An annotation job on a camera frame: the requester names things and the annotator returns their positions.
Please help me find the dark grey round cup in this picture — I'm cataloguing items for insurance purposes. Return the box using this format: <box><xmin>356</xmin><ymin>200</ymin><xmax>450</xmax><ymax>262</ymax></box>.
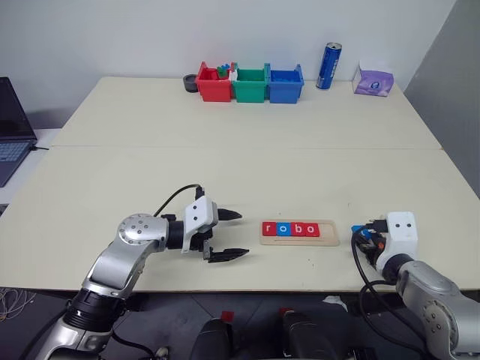
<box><xmin>182</xmin><ymin>73</ymin><xmax>200</xmax><ymax>94</ymax></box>

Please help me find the white crumpled scrap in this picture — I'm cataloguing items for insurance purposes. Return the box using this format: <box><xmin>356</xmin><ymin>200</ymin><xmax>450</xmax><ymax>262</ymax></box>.
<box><xmin>322</xmin><ymin>295</ymin><xmax>348</xmax><ymax>311</ymax></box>

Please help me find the dark rounded shape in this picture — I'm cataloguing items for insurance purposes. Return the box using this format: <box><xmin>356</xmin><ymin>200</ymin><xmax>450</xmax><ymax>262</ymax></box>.
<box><xmin>190</xmin><ymin>318</ymin><xmax>236</xmax><ymax>360</ymax></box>

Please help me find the dark open laptop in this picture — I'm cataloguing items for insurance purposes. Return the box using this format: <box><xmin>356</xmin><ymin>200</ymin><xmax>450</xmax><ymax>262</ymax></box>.
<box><xmin>0</xmin><ymin>77</ymin><xmax>38</xmax><ymax>188</ymax></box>

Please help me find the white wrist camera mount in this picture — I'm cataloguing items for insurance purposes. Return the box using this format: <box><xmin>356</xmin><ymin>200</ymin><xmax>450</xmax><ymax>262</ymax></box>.
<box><xmin>376</xmin><ymin>211</ymin><xmax>419</xmax><ymax>272</ymax></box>
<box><xmin>181</xmin><ymin>196</ymin><xmax>219</xmax><ymax>255</ymax></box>

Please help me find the green plastic bin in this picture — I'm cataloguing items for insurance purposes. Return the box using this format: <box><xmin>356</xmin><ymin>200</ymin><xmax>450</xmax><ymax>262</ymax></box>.
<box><xmin>230</xmin><ymin>62</ymin><xmax>271</xmax><ymax>104</ymax></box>

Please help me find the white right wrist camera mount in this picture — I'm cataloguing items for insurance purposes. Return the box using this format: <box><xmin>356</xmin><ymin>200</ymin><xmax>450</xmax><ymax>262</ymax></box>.
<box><xmin>376</xmin><ymin>211</ymin><xmax>419</xmax><ymax>272</ymax></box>

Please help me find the tall blue drink can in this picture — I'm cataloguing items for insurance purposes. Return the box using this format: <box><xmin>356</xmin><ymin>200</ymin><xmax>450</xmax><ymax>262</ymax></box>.
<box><xmin>316</xmin><ymin>42</ymin><xmax>342</xmax><ymax>91</ymax></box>

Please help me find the blue letter tile t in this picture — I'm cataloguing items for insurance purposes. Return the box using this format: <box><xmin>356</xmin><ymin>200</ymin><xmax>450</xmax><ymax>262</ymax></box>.
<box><xmin>352</xmin><ymin>223</ymin><xmax>375</xmax><ymax>241</ymax></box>

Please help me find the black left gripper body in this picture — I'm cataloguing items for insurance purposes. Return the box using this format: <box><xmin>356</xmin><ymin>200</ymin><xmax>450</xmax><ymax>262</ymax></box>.
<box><xmin>189</xmin><ymin>202</ymin><xmax>222</xmax><ymax>260</ymax></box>

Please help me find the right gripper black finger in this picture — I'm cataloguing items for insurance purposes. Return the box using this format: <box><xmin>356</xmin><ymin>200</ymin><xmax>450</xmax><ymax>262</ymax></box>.
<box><xmin>355</xmin><ymin>236</ymin><xmax>376</xmax><ymax>260</ymax></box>

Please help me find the purple tissue box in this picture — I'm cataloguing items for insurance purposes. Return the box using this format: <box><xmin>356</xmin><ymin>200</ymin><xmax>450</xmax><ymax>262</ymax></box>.
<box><xmin>352</xmin><ymin>58</ymin><xmax>395</xmax><ymax>98</ymax></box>

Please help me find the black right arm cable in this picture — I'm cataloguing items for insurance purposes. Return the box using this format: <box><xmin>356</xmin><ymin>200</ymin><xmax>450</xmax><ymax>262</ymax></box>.
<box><xmin>350</xmin><ymin>219</ymin><xmax>425</xmax><ymax>350</ymax></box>

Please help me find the white cable bundle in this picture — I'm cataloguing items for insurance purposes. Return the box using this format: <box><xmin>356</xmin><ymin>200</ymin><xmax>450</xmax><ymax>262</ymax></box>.
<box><xmin>0</xmin><ymin>287</ymin><xmax>37</xmax><ymax>322</ymax></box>

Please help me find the wooden tray with letter tiles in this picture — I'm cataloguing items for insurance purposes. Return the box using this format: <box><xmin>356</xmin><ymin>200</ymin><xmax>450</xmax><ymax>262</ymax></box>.
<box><xmin>259</xmin><ymin>219</ymin><xmax>341</xmax><ymax>248</ymax></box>

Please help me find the red plastic bin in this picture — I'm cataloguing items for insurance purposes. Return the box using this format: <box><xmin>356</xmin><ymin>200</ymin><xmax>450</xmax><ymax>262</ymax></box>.
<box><xmin>195</xmin><ymin>61</ymin><xmax>236</xmax><ymax>103</ymax></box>

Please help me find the blue plastic bin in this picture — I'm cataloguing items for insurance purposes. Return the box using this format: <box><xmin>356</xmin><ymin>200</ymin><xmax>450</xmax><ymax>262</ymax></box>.
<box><xmin>266</xmin><ymin>64</ymin><xmax>304</xmax><ymax>104</ymax></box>

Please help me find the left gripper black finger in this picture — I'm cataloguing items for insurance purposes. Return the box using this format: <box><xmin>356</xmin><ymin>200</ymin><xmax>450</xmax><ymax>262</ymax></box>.
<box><xmin>218</xmin><ymin>208</ymin><xmax>243</xmax><ymax>223</ymax></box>
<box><xmin>208</xmin><ymin>247</ymin><xmax>251</xmax><ymax>264</ymax></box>

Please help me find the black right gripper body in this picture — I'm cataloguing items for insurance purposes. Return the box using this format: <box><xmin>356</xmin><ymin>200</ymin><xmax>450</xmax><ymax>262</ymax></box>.
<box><xmin>368</xmin><ymin>229</ymin><xmax>389</xmax><ymax>264</ymax></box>

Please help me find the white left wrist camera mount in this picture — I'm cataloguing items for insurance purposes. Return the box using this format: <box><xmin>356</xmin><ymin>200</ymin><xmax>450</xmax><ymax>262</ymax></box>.
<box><xmin>181</xmin><ymin>196</ymin><xmax>219</xmax><ymax>255</ymax></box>

